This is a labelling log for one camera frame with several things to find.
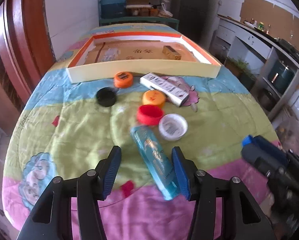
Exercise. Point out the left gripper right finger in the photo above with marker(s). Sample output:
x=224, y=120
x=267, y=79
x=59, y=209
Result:
x=198, y=186

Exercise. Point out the black refrigerator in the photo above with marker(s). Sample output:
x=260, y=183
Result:
x=192, y=15

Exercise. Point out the plain orange bottle cap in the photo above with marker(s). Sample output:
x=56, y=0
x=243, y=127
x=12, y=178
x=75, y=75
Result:
x=154, y=97

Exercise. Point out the plastic bag with food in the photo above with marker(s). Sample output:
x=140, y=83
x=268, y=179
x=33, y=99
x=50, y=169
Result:
x=165, y=11

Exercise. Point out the dark green air fryer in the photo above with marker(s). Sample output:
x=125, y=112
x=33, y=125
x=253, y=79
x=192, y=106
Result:
x=280, y=76

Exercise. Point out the blue water jug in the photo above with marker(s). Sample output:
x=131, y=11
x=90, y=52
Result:
x=112, y=8

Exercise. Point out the potted green plant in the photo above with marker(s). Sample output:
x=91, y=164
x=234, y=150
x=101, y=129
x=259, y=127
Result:
x=238, y=67

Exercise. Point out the brown cardboard wall sheet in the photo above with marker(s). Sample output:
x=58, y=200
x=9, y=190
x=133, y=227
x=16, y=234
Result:
x=280, y=22

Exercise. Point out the black bottle cap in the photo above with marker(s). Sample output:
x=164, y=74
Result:
x=106, y=97

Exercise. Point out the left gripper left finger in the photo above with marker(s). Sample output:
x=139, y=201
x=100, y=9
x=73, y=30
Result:
x=93, y=186

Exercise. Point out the gold rectangular box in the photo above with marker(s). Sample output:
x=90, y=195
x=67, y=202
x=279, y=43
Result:
x=171, y=53

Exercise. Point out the white cap with QR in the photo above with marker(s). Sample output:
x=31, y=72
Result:
x=172, y=127

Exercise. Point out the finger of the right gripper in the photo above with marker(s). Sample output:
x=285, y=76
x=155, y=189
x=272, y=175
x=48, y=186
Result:
x=273, y=173
x=254, y=138

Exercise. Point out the orange rimmed cardboard tray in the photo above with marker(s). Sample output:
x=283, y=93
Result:
x=206, y=66

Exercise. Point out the green bench table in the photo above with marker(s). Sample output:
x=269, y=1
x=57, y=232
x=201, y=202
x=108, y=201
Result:
x=140, y=19

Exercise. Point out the white cartoon lighter box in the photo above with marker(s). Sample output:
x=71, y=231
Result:
x=175, y=95

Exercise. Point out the teal rectangular box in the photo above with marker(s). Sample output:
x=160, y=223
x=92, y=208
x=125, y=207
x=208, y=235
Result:
x=159, y=165

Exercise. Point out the white kitchen counter cabinet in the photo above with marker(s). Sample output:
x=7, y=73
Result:
x=234, y=39

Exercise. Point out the orange cap with label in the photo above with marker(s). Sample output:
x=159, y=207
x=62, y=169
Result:
x=123, y=80

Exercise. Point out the colourful cartoon quilt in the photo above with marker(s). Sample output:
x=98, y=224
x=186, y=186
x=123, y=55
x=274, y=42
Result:
x=62, y=131

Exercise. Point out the flattened cardboard tray liner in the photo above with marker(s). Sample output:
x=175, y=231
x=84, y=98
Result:
x=135, y=50

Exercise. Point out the brown wooden door frame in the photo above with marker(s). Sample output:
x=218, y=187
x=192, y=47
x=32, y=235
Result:
x=25, y=44

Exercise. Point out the red bottle cap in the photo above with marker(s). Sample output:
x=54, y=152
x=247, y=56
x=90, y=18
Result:
x=149, y=115

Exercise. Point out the green bottle on counter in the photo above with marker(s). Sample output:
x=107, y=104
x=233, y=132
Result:
x=261, y=26

